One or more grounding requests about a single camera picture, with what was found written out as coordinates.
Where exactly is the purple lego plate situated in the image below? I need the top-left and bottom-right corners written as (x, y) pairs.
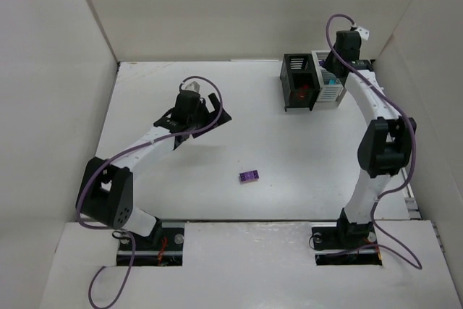
top-left (239, 170), bottom-right (260, 183)

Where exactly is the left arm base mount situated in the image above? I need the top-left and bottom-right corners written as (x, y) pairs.
top-left (112, 223), bottom-right (185, 267)

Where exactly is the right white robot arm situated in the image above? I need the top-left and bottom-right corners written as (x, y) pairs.
top-left (312, 28), bottom-right (416, 250)

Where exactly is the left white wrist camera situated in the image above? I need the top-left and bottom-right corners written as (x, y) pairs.
top-left (179, 81), bottom-right (200, 94)

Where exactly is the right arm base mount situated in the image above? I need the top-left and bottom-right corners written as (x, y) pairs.
top-left (309, 226), bottom-right (383, 266)

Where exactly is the white slatted container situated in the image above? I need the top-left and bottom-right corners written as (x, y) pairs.
top-left (311, 50), bottom-right (345, 110)

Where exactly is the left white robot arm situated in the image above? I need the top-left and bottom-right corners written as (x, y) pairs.
top-left (76, 90), bottom-right (232, 238)

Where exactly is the black slatted container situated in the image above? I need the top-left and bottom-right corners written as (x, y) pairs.
top-left (279, 54), bottom-right (320, 111)

